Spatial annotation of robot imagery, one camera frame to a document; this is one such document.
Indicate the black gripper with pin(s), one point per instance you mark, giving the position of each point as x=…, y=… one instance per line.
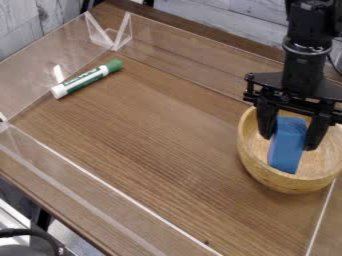
x=270, y=98

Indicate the blue block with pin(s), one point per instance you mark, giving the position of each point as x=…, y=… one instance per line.
x=288, y=143

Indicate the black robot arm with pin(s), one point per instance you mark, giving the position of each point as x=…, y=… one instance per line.
x=300, y=89

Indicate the brown wooden bowl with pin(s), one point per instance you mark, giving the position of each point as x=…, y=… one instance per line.
x=320, y=165

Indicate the green white marker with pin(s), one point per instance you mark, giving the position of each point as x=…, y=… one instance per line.
x=77, y=83

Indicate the clear acrylic tray wall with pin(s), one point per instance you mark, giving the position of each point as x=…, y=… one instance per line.
x=131, y=159

